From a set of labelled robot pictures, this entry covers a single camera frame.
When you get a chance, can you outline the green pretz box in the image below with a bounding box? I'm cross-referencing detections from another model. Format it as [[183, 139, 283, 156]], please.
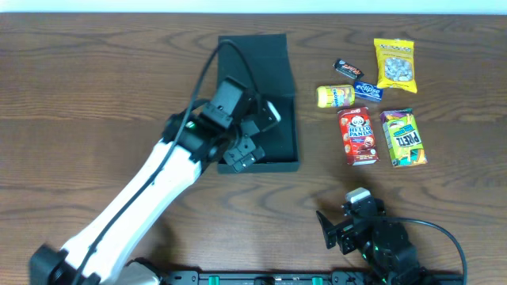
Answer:
[[380, 108, 428, 168]]

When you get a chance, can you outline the black gift box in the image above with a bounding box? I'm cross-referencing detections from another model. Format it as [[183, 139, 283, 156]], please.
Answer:
[[218, 34, 300, 173]]

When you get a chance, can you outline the yellow snack bag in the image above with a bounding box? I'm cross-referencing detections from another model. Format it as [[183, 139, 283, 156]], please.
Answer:
[[374, 38, 417, 93]]

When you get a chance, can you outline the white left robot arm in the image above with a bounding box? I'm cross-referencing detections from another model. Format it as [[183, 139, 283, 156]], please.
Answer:
[[29, 78, 280, 284]]

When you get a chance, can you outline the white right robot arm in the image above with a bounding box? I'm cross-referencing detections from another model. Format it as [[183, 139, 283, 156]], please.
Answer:
[[316, 196, 440, 285]]

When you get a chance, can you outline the red hello panda box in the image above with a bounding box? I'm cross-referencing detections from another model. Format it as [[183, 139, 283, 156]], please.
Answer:
[[337, 107, 379, 165]]

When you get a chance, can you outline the yellow candy jar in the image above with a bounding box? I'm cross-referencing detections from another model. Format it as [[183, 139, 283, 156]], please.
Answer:
[[316, 85, 355, 108]]

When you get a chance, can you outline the black chocolate bar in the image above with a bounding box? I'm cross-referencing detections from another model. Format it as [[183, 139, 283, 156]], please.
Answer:
[[333, 59, 364, 80]]

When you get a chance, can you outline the blue eclipse mint tin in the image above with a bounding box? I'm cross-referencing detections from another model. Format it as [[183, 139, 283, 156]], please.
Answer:
[[353, 81, 383, 102]]

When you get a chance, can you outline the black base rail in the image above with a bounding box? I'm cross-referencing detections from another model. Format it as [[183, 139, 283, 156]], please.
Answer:
[[158, 270, 464, 285]]

